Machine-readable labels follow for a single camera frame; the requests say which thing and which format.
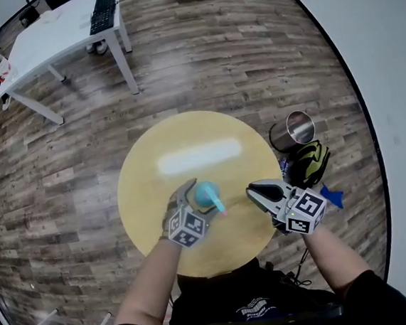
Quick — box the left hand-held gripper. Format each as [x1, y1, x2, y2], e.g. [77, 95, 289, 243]
[161, 176, 228, 251]

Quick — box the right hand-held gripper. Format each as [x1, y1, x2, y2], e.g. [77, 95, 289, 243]
[245, 173, 331, 242]

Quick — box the person's left forearm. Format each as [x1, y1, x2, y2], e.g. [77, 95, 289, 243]
[105, 237, 191, 325]

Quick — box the person's right forearm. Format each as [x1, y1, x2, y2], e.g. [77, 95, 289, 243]
[300, 219, 374, 304]

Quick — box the person's left hand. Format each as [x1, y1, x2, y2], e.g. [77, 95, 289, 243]
[154, 191, 184, 240]

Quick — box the blue packet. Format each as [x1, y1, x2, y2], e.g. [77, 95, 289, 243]
[277, 156, 293, 179]

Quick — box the green black backpack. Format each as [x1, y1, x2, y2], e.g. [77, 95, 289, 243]
[283, 138, 334, 191]

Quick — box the blue cloth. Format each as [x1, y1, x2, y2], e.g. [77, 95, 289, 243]
[319, 180, 346, 212]

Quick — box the yellow round table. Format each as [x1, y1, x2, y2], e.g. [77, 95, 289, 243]
[109, 102, 294, 287]

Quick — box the metal trash bin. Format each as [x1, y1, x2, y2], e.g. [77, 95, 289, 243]
[266, 108, 318, 154]

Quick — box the person's black shirt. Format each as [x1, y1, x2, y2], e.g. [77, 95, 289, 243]
[97, 242, 406, 325]

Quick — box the black keyboard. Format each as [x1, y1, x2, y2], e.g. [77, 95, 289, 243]
[86, 0, 121, 36]

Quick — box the white rectangular table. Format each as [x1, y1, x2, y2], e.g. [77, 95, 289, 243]
[0, 0, 142, 131]

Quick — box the black cable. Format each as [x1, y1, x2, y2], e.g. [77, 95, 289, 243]
[284, 247, 314, 289]

